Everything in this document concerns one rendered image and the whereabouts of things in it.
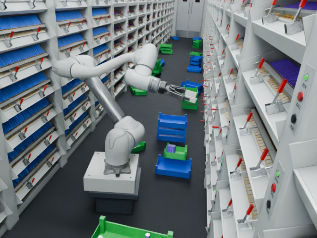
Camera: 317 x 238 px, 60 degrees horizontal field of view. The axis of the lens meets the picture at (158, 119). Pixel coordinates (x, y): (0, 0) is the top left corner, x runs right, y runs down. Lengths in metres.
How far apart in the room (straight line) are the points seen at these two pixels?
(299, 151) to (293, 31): 0.30
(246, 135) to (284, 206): 0.51
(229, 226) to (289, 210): 0.66
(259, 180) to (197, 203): 1.36
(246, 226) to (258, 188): 0.19
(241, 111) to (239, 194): 0.36
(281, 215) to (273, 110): 0.27
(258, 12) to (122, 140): 1.08
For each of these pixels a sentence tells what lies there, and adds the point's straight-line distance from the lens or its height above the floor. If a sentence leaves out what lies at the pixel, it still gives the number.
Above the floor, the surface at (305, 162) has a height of 1.14.
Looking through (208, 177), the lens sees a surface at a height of 0.15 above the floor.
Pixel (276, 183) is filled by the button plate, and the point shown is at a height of 1.06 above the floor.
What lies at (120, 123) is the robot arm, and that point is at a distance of 1.93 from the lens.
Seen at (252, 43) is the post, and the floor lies 1.24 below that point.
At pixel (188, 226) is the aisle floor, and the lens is 1.98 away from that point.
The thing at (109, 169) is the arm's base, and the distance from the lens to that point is 1.87.
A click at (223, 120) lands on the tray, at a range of 1.68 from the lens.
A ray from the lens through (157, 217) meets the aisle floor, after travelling 2.00.
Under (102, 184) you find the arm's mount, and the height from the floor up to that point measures 0.26.
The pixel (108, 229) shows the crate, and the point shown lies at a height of 0.50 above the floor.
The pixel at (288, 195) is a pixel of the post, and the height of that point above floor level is 1.07.
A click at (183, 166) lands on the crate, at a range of 2.52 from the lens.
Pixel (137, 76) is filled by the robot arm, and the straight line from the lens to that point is 1.59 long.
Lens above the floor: 1.39
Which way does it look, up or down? 24 degrees down
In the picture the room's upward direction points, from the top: 4 degrees clockwise
